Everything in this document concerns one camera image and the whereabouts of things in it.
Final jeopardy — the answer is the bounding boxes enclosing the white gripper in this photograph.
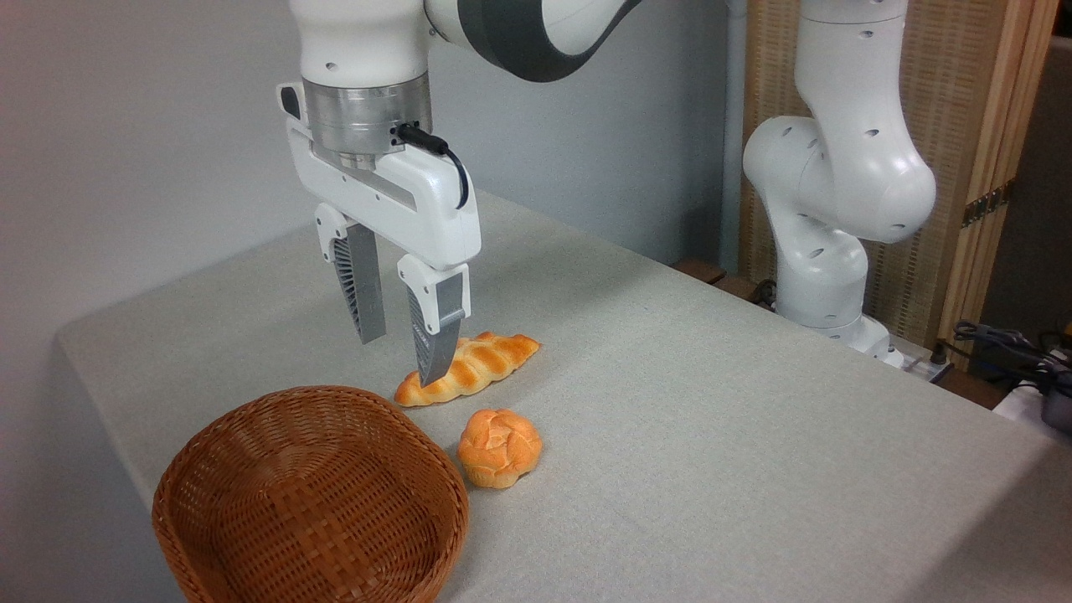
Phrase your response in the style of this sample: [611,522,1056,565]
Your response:
[278,80,483,389]

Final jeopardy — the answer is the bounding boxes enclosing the round knotted bread roll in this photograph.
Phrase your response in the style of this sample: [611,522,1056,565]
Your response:
[457,408,544,491]

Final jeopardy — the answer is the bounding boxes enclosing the long braided bread loaf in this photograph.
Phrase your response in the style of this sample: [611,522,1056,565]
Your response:
[394,331,542,409]

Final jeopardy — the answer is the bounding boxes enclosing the brown woven wicker basket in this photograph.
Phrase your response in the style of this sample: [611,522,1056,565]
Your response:
[152,385,471,603]

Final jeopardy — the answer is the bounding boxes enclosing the grey tablecloth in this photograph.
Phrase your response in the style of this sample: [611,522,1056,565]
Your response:
[54,191,1072,603]

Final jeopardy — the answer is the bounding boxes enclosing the white power strip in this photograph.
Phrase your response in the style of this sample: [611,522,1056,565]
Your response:
[879,345,956,384]

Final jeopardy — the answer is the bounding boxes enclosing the black screen hinge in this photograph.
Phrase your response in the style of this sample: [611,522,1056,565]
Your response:
[961,179,1017,229]

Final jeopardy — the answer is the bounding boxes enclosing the wooden rattan folding screen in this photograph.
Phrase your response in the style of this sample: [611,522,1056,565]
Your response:
[740,0,1061,371]

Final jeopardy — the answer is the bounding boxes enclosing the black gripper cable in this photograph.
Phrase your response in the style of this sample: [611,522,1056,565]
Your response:
[395,122,472,211]

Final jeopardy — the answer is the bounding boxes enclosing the black cable bundle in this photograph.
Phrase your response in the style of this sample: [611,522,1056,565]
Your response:
[952,320,1072,396]

